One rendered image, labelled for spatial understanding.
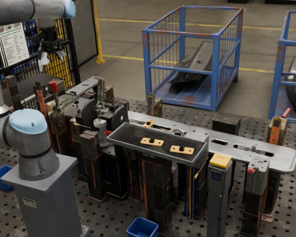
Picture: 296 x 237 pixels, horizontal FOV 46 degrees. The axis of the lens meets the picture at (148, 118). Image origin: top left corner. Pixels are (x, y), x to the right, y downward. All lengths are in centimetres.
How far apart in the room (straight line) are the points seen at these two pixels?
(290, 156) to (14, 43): 172
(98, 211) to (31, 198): 46
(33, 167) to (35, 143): 10
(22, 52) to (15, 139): 121
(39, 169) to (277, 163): 94
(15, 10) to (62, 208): 74
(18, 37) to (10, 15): 119
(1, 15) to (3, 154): 127
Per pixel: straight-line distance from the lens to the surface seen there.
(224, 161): 125
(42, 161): 132
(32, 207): 142
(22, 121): 126
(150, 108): 188
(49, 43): 171
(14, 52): 238
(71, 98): 196
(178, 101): 380
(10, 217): 185
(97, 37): 549
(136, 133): 140
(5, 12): 120
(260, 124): 241
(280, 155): 160
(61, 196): 140
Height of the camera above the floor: 189
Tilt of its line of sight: 29 degrees down
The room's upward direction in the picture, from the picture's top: 3 degrees counter-clockwise
